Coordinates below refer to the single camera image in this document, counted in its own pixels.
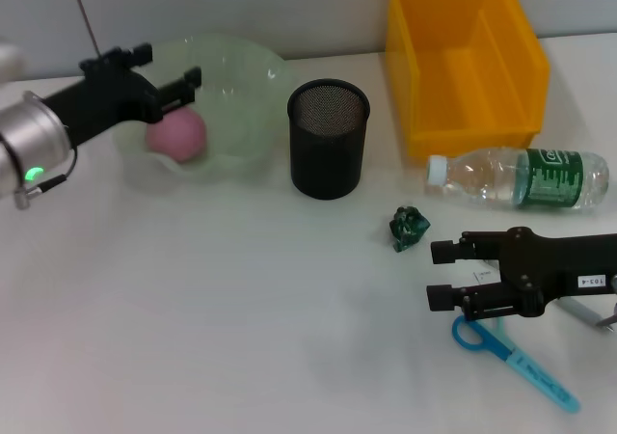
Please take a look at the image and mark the green plastic wrapper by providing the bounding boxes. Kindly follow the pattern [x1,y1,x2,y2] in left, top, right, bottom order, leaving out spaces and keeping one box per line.
[388,204,432,254]

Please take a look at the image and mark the yellow plastic bin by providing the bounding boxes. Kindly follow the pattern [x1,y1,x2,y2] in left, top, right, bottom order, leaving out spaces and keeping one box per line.
[384,0,551,159]

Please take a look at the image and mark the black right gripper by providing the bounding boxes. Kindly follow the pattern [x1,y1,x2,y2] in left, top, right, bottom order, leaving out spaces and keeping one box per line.
[425,226,617,321]

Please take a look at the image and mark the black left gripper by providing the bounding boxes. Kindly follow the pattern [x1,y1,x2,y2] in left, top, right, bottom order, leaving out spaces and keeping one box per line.
[42,41,203,149]

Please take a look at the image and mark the black mesh pen cup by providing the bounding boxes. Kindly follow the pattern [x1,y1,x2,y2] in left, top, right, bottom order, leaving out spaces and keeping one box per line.
[287,79,371,202]

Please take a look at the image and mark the clear water bottle green label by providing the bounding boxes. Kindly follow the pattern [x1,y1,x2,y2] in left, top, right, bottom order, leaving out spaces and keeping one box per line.
[424,147,611,211]

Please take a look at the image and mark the pale green glass fruit plate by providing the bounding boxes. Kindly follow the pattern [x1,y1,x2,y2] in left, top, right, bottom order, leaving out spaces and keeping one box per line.
[113,33,295,184]

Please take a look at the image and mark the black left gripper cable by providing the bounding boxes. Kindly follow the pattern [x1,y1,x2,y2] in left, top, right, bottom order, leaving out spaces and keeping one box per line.
[13,144,79,209]

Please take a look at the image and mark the pink peach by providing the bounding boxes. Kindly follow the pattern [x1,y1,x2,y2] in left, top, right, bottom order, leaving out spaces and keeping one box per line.
[146,107,208,165]

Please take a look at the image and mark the blue scissors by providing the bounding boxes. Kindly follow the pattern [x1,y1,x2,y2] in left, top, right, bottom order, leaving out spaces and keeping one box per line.
[451,315,581,415]

